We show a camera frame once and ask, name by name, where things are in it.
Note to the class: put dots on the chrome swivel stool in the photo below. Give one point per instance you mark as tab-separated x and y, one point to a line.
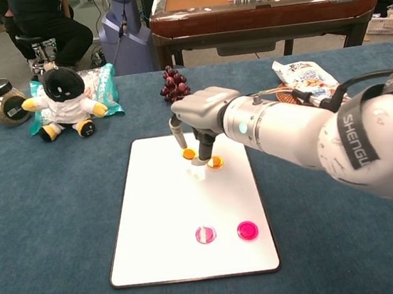
45	51

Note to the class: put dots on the blue table cloth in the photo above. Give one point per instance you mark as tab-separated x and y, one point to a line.
46	208

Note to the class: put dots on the white plastic basket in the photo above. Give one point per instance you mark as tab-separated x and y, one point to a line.
386	27

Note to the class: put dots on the person in black clothes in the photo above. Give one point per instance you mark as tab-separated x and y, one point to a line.
53	32

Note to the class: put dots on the teal snack bag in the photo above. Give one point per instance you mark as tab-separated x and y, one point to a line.
107	90

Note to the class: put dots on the white snack bag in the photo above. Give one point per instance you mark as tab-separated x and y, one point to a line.
302	73

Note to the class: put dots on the dark red grape bunch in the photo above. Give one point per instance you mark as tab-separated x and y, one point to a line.
172	83

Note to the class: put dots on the brown woven coaster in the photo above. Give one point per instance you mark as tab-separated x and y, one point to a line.
283	97

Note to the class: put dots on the white rectangular board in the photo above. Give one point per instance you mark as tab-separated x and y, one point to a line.
163	223

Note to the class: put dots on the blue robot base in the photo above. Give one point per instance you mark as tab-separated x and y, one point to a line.
127	51

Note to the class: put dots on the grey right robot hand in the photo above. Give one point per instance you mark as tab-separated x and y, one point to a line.
199	110

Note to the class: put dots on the black penguin plush toy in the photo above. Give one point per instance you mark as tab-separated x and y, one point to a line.
66	109

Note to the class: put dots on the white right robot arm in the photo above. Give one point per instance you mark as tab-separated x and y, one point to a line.
287	125

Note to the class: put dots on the brown mahjong table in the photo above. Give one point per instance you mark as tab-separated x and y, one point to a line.
255	16

